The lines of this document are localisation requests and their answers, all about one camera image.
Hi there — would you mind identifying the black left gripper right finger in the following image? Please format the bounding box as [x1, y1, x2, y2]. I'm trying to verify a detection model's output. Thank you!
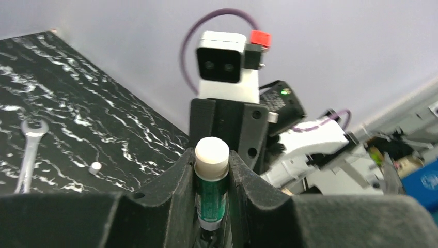
[228, 152, 437, 247]

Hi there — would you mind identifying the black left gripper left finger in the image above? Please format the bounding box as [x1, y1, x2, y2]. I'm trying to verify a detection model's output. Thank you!
[1, 149, 196, 247]

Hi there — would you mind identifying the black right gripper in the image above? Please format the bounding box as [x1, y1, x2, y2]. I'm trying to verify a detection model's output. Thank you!
[189, 98, 269, 172]

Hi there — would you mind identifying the green white glue stick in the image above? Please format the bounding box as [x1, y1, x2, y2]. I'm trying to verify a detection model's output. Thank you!
[194, 137, 230, 231]

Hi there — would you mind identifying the white glue stick cap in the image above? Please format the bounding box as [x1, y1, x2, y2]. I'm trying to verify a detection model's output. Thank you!
[88, 162, 102, 175]

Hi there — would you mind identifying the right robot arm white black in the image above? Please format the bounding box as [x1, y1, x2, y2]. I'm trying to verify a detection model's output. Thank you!
[189, 81, 383, 189]

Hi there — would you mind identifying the silver open-end wrench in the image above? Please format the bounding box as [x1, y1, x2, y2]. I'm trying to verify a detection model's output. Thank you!
[14, 119, 49, 194]

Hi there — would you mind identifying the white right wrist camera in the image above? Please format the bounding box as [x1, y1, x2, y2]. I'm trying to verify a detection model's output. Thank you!
[196, 30, 271, 103]

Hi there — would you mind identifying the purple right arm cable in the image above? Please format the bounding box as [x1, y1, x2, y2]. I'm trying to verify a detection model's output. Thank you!
[179, 8, 352, 134]

